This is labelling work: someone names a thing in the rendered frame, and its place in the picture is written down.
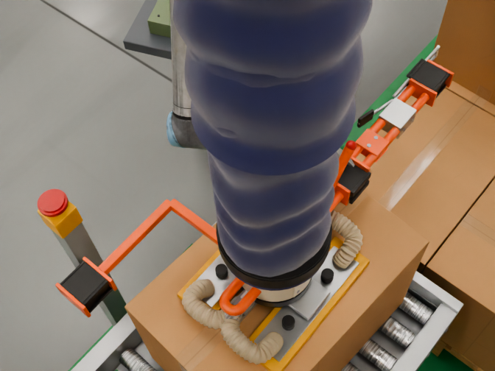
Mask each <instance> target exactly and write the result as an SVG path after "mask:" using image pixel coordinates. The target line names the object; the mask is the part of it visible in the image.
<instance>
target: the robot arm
mask: <svg viewBox="0 0 495 371"><path fill-rule="evenodd" d="M169 2H170V25H171V47H172V91H173V107H172V112H170V113H169V115H168V117H167V121H166V127H167V130H166V134H167V138H168V141H169V143H170V144H171V145H173V146H178V147H181V148H192V149H206V148H205V147H204V146H203V144H202V143H201V142H200V139H199V138H198V137H197V135H196V133H195V131H194V128H193V125H192V118H191V113H190V111H191V98H190V96H189V94H188V91H187V89H186V84H185V77H184V66H185V58H186V44H185V43H184V41H183V39H182V38H181V36H180V35H179V34H178V31H177V30H176V28H175V24H174V21H173V4H174V0H169ZM341 153H342V150H341V148H339V149H338V150H337V155H338V158H339V157H340V155H341ZM347 165H349V166H352V167H354V166H355V164H354V162H353V161H352V159H350V160H349V162H348V164H347Z"/></svg>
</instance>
